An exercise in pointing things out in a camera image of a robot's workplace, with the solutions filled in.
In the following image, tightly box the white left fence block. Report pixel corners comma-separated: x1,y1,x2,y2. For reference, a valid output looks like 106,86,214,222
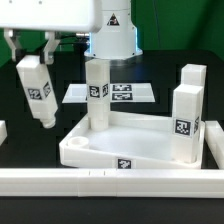
0,120,7,146

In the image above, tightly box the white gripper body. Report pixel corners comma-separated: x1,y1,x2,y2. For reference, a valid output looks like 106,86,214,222
0,0,102,32

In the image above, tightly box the white right fence block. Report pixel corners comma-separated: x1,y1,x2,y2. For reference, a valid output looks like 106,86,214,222
205,121,224,170

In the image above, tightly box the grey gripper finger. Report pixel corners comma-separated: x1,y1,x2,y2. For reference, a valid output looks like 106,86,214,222
40,31,60,65
4,28,24,62

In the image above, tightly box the white desk top tray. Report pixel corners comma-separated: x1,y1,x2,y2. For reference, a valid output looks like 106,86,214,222
59,111,205,169

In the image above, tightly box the white marker sheet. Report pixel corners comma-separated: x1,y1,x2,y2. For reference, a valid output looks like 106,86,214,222
63,83,155,103

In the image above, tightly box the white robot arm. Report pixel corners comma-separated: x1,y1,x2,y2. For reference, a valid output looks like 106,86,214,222
0,0,142,64

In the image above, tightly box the white fence block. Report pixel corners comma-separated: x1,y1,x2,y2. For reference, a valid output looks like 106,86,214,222
0,120,7,146
205,121,224,170

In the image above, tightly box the white front fence bar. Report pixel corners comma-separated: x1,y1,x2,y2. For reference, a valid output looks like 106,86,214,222
0,168,224,198

